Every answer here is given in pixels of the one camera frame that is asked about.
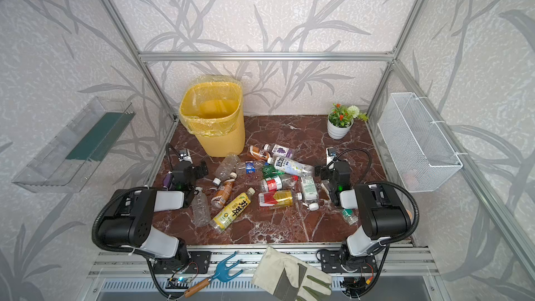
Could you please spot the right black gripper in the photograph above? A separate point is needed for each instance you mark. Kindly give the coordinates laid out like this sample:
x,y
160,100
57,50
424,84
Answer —
x,y
329,174

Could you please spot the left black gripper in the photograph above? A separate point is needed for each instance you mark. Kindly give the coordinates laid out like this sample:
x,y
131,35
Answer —
x,y
194,170

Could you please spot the white green label bottle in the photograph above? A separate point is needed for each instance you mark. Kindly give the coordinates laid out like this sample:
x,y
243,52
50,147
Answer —
x,y
309,193

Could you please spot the brown orange label bottle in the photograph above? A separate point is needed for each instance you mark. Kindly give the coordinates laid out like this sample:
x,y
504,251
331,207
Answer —
x,y
223,194

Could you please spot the white label tea bottle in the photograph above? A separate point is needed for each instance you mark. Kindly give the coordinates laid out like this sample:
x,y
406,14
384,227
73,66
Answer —
x,y
291,167

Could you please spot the yellow label tea bottle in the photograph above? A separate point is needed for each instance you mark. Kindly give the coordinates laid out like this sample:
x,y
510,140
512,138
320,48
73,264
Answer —
x,y
231,211

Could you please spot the red yellow label bottle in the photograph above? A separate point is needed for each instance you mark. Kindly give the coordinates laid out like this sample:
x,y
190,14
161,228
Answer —
x,y
279,199

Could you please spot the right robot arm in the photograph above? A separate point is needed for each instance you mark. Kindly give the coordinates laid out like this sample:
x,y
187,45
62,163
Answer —
x,y
387,212

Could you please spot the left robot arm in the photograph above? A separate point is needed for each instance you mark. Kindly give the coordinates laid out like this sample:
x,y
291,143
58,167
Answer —
x,y
125,224

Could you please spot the yellow ribbed waste bin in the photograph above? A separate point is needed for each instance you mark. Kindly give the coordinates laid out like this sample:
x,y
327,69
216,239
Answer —
x,y
234,142

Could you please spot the clear yellow bin liner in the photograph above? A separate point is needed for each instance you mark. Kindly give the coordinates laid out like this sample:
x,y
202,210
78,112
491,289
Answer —
x,y
211,106

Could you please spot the purple pink object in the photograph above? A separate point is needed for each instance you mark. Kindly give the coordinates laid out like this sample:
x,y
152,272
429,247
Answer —
x,y
167,180

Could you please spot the clear crushed bottle white cap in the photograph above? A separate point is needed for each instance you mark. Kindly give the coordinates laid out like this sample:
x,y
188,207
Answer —
x,y
225,169

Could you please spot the red label clear bottle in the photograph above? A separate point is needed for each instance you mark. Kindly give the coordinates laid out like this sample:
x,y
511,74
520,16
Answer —
x,y
280,182

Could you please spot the white pot with flowers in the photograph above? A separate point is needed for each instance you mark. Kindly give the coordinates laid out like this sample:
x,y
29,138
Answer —
x,y
341,118

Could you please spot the grape juice bottle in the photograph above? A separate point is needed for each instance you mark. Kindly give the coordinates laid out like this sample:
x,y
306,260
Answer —
x,y
276,150

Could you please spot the green plastic bottle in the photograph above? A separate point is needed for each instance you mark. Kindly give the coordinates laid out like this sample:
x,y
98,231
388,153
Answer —
x,y
269,171

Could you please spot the blue label crushed bottle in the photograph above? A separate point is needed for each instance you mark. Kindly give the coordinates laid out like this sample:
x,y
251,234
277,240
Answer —
x,y
249,167

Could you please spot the brown coffee drink bottle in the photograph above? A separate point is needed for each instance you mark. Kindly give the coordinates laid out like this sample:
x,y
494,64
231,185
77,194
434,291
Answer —
x,y
259,154

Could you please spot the blue garden hand fork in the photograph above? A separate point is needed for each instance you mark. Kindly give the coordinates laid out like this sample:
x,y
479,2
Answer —
x,y
222,273

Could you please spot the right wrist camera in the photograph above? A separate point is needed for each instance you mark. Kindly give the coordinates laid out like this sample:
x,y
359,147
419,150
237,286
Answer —
x,y
331,153

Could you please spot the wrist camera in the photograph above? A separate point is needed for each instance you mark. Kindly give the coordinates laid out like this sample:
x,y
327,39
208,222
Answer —
x,y
331,153
184,155

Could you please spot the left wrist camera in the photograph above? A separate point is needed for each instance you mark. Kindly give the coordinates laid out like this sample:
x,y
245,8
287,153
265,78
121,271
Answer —
x,y
184,155

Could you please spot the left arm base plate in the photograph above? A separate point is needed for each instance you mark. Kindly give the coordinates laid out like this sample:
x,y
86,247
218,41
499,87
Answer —
x,y
197,263

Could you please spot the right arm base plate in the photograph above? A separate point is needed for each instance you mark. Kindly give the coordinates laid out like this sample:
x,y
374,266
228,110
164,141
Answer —
x,y
340,261

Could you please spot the white wire mesh basket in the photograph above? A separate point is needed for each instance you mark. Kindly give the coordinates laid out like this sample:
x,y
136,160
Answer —
x,y
420,151

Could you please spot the clear acrylic wall shelf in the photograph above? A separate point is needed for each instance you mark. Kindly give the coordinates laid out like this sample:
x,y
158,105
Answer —
x,y
70,159

